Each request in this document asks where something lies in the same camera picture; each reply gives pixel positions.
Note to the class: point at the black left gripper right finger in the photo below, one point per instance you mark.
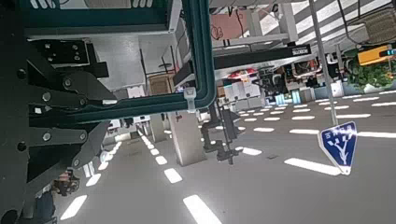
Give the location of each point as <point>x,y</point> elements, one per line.
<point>93,140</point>

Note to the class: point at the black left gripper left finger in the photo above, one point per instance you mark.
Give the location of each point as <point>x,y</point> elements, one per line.
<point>74,88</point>

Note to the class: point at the teal plastic folding crate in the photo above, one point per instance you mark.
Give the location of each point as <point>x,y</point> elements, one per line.
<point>202,46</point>

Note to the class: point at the brown cardboard box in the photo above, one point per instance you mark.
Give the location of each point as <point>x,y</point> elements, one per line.
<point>160,84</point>

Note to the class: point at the white square pillar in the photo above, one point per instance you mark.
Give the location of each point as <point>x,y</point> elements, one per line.
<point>188,140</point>

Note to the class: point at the white zip tie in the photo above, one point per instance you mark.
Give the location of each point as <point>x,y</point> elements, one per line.
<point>190,98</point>

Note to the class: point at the black device on stand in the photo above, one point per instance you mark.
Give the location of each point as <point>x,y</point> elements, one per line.
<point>222,137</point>

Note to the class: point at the red and white package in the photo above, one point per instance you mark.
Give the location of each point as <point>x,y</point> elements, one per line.
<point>241,73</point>

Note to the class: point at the white workbench with black edge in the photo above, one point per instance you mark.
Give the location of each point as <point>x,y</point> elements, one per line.
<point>258,57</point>

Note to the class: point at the grey metal sign pole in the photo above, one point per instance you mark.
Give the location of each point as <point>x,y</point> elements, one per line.
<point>320,56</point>

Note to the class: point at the blue traffic sign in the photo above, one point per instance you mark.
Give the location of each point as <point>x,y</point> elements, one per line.
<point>338,146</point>

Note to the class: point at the green plants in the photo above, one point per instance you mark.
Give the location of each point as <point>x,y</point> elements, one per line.
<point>370,76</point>

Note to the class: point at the wicker chair with metal frame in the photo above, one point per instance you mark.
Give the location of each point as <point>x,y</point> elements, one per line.
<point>378,26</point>

